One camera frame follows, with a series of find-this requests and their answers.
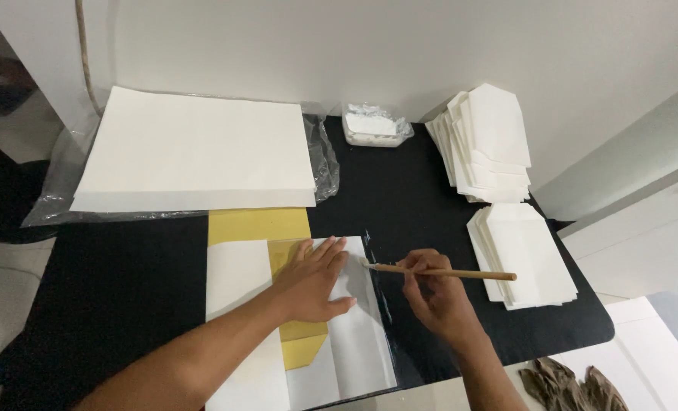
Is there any person's left hand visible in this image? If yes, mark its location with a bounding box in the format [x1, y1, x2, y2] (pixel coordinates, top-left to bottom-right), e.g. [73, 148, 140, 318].
[271, 235, 358, 325]

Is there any person's right hand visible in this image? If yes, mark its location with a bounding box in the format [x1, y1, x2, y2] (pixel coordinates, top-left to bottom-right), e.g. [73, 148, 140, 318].
[398, 248, 484, 350]

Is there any wooden glue brush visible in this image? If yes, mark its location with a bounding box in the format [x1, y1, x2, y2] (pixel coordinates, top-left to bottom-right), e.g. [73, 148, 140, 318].
[360, 257, 518, 282]

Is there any white paper sheet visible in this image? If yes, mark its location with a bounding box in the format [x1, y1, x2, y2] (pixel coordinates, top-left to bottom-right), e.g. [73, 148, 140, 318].
[205, 236, 398, 411]

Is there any yellow cardboard template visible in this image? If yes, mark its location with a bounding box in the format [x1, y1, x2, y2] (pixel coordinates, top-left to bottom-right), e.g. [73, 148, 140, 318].
[208, 208, 329, 371]

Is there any low stack of white envelopes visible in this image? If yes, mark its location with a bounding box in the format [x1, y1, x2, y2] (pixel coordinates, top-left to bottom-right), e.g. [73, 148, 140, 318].
[466, 202, 579, 311]

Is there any clear plastic bag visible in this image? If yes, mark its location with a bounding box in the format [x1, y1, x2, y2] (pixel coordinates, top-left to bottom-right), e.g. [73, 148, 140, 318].
[22, 87, 341, 228]

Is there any brown cloth rag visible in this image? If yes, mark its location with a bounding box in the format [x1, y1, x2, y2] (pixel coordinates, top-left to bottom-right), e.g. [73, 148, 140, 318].
[518, 357, 630, 411]

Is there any tall stack of white envelopes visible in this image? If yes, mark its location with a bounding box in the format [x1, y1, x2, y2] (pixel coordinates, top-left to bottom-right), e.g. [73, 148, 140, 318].
[425, 83, 532, 204]

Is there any plastic tub of white glue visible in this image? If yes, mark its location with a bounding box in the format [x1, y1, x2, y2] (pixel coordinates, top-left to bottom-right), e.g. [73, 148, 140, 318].
[341, 102, 414, 148]

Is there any stack of large white sheets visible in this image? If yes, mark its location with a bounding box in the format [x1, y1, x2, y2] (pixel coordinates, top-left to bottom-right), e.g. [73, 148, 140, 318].
[69, 86, 317, 213]

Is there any black table mat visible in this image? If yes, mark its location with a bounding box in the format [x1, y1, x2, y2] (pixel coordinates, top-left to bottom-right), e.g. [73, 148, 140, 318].
[0, 116, 615, 411]

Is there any white board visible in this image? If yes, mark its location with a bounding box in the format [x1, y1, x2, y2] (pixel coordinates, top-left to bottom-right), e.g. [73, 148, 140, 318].
[549, 296, 678, 411]

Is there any black round stool base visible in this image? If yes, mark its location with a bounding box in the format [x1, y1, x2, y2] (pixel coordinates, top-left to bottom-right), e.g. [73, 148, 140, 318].
[0, 159, 61, 245]

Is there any beige rope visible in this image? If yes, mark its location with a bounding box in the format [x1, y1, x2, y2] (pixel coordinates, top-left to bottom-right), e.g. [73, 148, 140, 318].
[75, 0, 105, 118]

